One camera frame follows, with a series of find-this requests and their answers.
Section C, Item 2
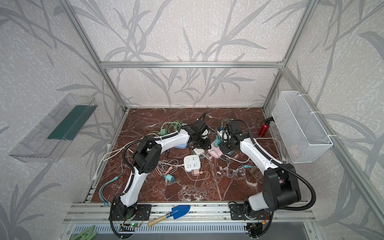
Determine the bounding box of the brown toy sieve scoop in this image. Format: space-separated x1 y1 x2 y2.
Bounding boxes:
250 166 264 185

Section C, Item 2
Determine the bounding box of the pink plug adapter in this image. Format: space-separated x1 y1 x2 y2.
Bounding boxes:
191 170 202 177

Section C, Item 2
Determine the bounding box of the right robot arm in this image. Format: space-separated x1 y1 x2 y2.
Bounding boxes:
219 120 317 215

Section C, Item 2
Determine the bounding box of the white power cord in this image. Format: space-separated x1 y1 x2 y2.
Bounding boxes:
91 140 136 181

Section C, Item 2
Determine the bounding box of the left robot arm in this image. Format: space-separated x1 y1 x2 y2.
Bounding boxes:
110 115 210 220

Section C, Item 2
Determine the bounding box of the clear plastic wall tray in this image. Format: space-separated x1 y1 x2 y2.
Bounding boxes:
9 94 98 163

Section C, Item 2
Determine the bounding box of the teal long cable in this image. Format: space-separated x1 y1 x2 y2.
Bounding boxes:
98 176 119 207

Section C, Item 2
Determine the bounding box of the red spray bottle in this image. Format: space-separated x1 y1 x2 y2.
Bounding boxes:
258 117 274 137

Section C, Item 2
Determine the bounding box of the blue power strip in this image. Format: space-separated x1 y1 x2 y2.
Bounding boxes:
175 143 188 149

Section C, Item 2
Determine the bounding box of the white wire mesh basket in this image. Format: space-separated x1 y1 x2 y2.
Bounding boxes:
272 91 333 164

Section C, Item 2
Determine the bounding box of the green plug adapter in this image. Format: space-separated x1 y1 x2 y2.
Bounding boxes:
158 129 169 136

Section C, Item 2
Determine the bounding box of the white power strip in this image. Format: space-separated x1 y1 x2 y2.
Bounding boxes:
183 155 201 173

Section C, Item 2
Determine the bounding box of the teal plug adapter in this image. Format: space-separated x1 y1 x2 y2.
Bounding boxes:
165 175 176 183

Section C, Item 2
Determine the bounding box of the light green cable bundle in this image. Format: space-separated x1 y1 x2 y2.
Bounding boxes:
158 120 187 136

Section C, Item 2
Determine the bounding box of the green plastic clip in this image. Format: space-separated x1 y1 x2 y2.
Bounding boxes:
72 225 98 240

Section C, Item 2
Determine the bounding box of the pink multi-head cable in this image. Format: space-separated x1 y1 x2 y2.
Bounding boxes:
155 163 211 182

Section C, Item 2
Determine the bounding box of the pink power strip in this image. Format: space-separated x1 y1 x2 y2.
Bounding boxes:
208 142 223 159

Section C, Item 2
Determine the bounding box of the blue toy shovel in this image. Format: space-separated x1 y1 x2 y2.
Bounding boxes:
148 205 191 227

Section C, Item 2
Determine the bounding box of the white charger block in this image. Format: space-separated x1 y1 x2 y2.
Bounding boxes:
193 148 205 156

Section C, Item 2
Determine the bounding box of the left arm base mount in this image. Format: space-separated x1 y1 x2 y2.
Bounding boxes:
109 204 152 222

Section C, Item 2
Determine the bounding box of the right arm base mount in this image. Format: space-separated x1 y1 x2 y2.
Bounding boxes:
228 202 271 222

